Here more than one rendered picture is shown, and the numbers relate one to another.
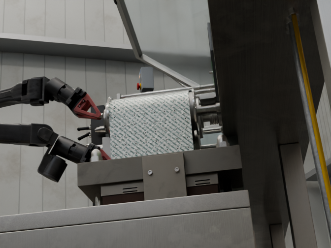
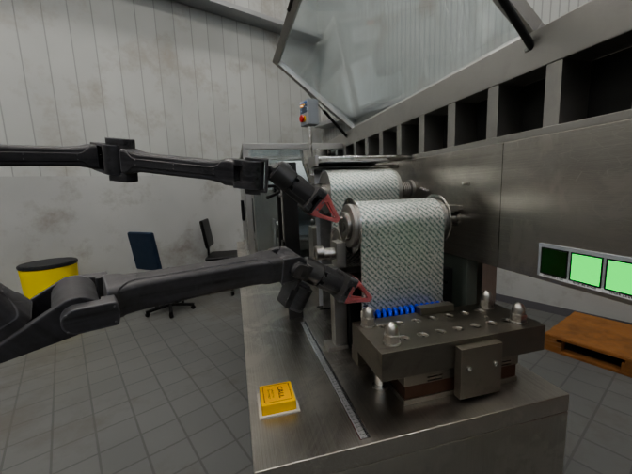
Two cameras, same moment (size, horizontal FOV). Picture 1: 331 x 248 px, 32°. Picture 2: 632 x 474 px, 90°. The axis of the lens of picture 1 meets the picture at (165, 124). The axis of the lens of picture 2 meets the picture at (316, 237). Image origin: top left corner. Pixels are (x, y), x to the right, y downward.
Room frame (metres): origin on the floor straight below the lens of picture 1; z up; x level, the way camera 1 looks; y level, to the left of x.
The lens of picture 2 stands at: (0.86, 0.53, 1.35)
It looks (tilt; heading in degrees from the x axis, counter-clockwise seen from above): 9 degrees down; 340
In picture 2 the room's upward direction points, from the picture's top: 2 degrees counter-clockwise
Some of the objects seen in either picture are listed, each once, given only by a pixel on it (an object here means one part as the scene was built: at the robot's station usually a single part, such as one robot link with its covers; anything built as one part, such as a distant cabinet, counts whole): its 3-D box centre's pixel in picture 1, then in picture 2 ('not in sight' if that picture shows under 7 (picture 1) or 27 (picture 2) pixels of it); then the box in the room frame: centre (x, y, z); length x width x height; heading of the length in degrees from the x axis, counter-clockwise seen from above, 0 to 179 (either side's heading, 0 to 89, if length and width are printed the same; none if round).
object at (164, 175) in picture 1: (164, 177); (479, 369); (1.32, 0.01, 0.97); 0.10 x 0.03 x 0.11; 84
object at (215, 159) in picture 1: (162, 175); (444, 335); (1.41, 0.02, 1.00); 0.40 x 0.16 x 0.06; 84
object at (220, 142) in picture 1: (222, 142); (518, 311); (1.35, -0.14, 1.05); 0.04 x 0.04 x 0.04
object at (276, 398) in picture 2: not in sight; (276, 397); (1.47, 0.41, 0.91); 0.07 x 0.07 x 0.02; 84
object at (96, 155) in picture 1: (96, 157); (391, 332); (1.38, 0.18, 1.05); 0.04 x 0.04 x 0.04
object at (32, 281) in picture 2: not in sight; (54, 298); (4.66, 1.95, 0.37); 0.47 x 0.47 x 0.74
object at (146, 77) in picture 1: (144, 81); (307, 113); (2.15, 0.07, 1.66); 0.07 x 0.07 x 0.10; 12
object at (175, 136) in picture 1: (151, 153); (403, 278); (1.53, 0.04, 1.11); 0.23 x 0.01 x 0.18; 84
